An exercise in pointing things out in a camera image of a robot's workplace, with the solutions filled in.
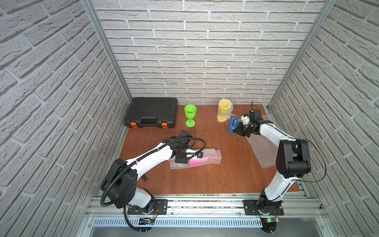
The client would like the pink plastic wine glass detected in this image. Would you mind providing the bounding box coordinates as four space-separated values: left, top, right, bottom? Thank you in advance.
188 157 212 167

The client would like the bubble wrap sheet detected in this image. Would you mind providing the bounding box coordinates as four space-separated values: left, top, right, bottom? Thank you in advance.
217 98 235 123
169 148 222 170
247 119 286 168

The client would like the yellow plastic wine glass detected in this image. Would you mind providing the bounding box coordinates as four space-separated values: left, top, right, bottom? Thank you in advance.
217 99 233 122

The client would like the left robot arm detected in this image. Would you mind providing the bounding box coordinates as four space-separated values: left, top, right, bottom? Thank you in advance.
100 137 193 213

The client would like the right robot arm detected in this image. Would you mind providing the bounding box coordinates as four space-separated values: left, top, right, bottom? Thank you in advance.
234 121 311 205

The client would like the green plastic wine glass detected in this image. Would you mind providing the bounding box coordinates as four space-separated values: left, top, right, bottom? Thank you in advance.
184 105 197 127

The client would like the blue tape dispenser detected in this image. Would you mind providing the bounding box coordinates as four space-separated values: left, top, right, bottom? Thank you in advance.
229 117 239 133

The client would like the black plastic tool case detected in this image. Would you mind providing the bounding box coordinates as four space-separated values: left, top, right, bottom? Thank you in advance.
124 97 178 128

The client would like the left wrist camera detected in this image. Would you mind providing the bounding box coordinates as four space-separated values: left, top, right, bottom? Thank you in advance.
185 149 203 160

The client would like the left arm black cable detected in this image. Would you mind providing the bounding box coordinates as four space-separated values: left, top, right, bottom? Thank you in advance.
100 137 207 232

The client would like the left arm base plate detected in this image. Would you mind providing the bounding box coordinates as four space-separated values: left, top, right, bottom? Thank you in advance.
127 199 168 215

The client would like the aluminium mounting rail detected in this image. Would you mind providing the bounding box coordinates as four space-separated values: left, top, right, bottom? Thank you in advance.
85 194 328 229

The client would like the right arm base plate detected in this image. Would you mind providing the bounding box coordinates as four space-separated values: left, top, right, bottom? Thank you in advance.
243 199 284 216

